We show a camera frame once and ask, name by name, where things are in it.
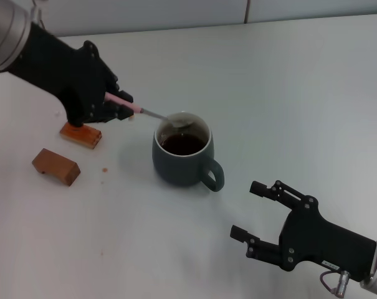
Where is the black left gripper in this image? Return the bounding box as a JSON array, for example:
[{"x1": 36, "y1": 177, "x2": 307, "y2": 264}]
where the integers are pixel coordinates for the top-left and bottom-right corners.
[{"x1": 7, "y1": 21, "x2": 136, "y2": 127}]

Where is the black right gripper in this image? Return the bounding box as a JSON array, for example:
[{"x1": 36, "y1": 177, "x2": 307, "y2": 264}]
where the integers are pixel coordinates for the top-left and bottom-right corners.
[{"x1": 230, "y1": 179, "x2": 377, "y2": 283}]

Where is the pink handled metal spoon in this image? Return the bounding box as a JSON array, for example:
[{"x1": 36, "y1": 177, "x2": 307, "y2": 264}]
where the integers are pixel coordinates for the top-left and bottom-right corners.
[{"x1": 105, "y1": 92, "x2": 192, "y2": 128}]

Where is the grey ceramic cup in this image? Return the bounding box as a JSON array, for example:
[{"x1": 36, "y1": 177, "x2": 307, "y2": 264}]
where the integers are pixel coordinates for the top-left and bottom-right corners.
[{"x1": 151, "y1": 111, "x2": 226, "y2": 192}]

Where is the grooved orange wooden block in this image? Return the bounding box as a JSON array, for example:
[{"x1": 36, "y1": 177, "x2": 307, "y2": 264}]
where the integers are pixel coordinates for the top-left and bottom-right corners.
[{"x1": 59, "y1": 121, "x2": 103, "y2": 150}]

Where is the dark brown coffee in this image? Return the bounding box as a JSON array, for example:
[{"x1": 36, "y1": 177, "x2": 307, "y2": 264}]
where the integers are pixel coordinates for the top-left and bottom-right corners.
[{"x1": 160, "y1": 133, "x2": 208, "y2": 156}]

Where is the notched brown wooden block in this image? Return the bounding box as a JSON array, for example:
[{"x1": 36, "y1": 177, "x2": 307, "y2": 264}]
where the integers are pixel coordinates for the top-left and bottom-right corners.
[{"x1": 31, "y1": 148, "x2": 81, "y2": 187}]

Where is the right gripper cable with connector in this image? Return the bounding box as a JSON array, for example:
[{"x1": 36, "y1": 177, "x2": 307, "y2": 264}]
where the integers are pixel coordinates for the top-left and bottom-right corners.
[{"x1": 319, "y1": 269, "x2": 351, "y2": 297}]

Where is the gripper cable with connector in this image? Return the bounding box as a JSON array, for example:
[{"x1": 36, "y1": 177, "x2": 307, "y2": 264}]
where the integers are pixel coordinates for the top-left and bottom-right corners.
[
  {"x1": 319, "y1": 269, "x2": 351, "y2": 297},
  {"x1": 30, "y1": 0, "x2": 49, "y2": 29}
]

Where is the left gripper cable with connector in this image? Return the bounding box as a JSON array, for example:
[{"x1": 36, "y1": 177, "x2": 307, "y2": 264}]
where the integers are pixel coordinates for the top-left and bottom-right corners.
[{"x1": 30, "y1": 0, "x2": 49, "y2": 29}]

